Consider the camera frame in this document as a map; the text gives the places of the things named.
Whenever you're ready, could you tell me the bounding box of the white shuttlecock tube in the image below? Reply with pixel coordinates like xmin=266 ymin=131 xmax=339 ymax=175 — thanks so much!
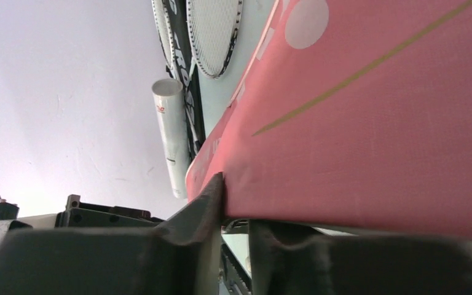
xmin=152 ymin=78 xmax=191 ymax=199

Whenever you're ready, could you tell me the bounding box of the white racket under pink bag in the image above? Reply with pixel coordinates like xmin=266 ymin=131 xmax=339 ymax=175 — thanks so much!
xmin=186 ymin=0 xmax=243 ymax=79

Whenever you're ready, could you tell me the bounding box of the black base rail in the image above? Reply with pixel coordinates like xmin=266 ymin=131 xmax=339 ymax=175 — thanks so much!
xmin=55 ymin=194 xmax=163 ymax=228

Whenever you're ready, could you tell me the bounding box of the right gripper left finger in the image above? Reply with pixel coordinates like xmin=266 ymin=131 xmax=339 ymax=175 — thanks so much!
xmin=0 ymin=173 xmax=225 ymax=294

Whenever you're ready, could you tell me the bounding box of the pink sport racket bag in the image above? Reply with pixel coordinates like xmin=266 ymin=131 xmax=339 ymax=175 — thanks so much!
xmin=186 ymin=1 xmax=472 ymax=240

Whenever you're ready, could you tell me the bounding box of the black racket bag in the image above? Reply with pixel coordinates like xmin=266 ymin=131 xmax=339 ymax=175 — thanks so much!
xmin=161 ymin=1 xmax=206 ymax=157

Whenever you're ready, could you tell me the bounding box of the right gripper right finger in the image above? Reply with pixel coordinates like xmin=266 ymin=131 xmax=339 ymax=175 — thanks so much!
xmin=248 ymin=220 xmax=472 ymax=294

